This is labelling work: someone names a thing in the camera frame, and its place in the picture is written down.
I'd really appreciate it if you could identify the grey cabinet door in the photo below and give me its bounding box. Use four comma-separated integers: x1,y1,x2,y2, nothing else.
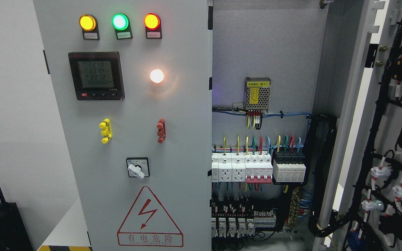
308,0,402,251
34,0,212,251

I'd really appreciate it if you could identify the white socket breaker row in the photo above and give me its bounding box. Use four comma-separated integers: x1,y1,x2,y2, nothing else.
211,153,246,183

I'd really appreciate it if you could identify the white glowing indicator lamp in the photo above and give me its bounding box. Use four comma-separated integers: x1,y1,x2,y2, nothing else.
149,69,164,84

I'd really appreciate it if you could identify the metal mesh power supply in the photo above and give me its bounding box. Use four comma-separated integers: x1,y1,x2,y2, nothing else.
244,77,271,111

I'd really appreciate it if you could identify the black white surge protector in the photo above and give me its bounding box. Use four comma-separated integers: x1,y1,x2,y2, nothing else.
273,150,306,184

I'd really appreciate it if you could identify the relay terminal row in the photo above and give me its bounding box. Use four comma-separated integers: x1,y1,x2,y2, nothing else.
210,199,277,239

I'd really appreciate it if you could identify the red electric warning sticker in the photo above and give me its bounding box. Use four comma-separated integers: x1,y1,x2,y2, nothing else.
117,186,184,247

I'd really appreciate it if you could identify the red indicator lamp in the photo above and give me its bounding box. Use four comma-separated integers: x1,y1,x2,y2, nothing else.
143,13,162,39

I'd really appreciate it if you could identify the black digital power meter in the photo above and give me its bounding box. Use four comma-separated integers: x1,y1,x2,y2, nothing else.
68,51,125,100

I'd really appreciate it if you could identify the brass ground bar right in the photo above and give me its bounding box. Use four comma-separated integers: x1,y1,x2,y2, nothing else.
287,187,300,229

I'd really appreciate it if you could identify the green indicator lamp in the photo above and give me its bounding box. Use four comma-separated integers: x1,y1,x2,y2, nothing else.
111,13,133,40

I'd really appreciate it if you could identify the yellow indicator lamp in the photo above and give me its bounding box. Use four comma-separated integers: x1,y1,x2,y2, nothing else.
79,14,99,40

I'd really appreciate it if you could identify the black box at left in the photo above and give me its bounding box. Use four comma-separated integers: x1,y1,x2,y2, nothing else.
0,187,33,251

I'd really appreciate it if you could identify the red terminal post block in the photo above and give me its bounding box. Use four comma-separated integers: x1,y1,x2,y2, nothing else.
156,118,166,144

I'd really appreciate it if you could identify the red handle circuit breaker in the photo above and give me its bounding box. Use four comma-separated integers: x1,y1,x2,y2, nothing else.
245,154,273,184

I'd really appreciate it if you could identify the white rotary selector switch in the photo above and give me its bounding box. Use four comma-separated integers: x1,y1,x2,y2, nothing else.
126,157,150,180

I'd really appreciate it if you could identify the yellow terminal post block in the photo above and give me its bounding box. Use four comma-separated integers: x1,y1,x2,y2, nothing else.
99,119,112,144

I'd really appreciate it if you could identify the black cable loom right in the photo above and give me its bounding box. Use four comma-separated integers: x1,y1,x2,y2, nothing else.
306,113,351,238

